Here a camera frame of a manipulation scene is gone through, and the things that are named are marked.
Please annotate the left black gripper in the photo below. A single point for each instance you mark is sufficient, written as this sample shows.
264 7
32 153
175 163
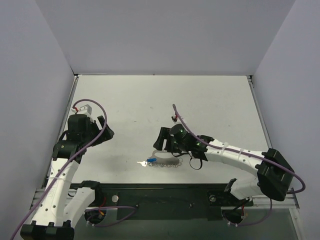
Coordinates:
100 132

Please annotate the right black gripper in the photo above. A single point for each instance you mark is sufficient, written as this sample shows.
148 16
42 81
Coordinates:
166 140

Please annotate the blue capped silver key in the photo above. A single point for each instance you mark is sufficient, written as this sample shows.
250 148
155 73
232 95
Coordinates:
147 161

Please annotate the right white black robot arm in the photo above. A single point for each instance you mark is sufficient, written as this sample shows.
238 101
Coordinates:
272 174

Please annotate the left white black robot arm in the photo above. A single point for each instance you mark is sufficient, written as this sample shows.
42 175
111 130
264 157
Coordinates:
54 218

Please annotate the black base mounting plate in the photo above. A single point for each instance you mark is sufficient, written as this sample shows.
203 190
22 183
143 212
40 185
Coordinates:
171 201

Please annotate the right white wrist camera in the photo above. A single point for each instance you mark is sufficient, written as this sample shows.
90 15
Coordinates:
174 119

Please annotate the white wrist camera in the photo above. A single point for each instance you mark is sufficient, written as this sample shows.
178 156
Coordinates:
85 109
174 119

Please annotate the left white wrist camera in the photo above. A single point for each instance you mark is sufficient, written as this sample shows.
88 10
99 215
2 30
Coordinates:
85 109

